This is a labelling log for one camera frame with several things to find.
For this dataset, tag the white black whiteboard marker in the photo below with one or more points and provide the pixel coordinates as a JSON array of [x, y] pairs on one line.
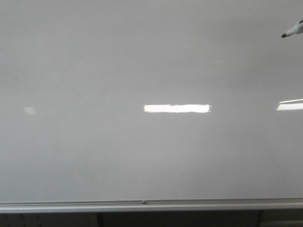
[[295, 30]]

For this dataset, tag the white whiteboard with aluminium frame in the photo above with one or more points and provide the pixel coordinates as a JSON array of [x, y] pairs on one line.
[[150, 105]]

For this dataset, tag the dark cabinet under whiteboard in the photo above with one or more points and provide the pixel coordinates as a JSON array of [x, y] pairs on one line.
[[236, 218]]

